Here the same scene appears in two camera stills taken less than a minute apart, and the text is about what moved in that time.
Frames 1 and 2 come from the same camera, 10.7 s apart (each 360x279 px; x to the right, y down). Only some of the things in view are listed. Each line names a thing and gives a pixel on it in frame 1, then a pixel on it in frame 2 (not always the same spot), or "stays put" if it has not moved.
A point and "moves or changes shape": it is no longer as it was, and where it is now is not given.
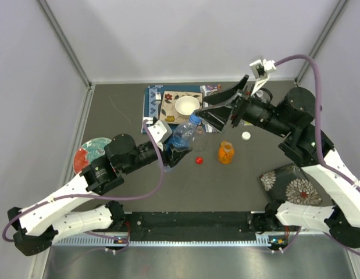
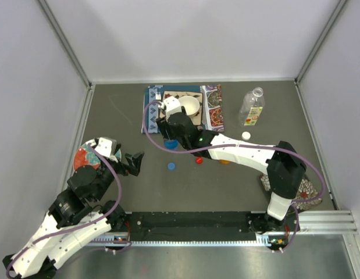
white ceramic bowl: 186,104 stays put
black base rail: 189,226 stays put
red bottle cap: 199,160 stays put
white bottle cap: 246,135 stays put
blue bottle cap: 195,119 moves or changes shape
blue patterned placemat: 151,95 stays put
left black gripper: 175,155 -> 135,161
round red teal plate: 88,151 stays put
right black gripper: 219,116 -> 164,128
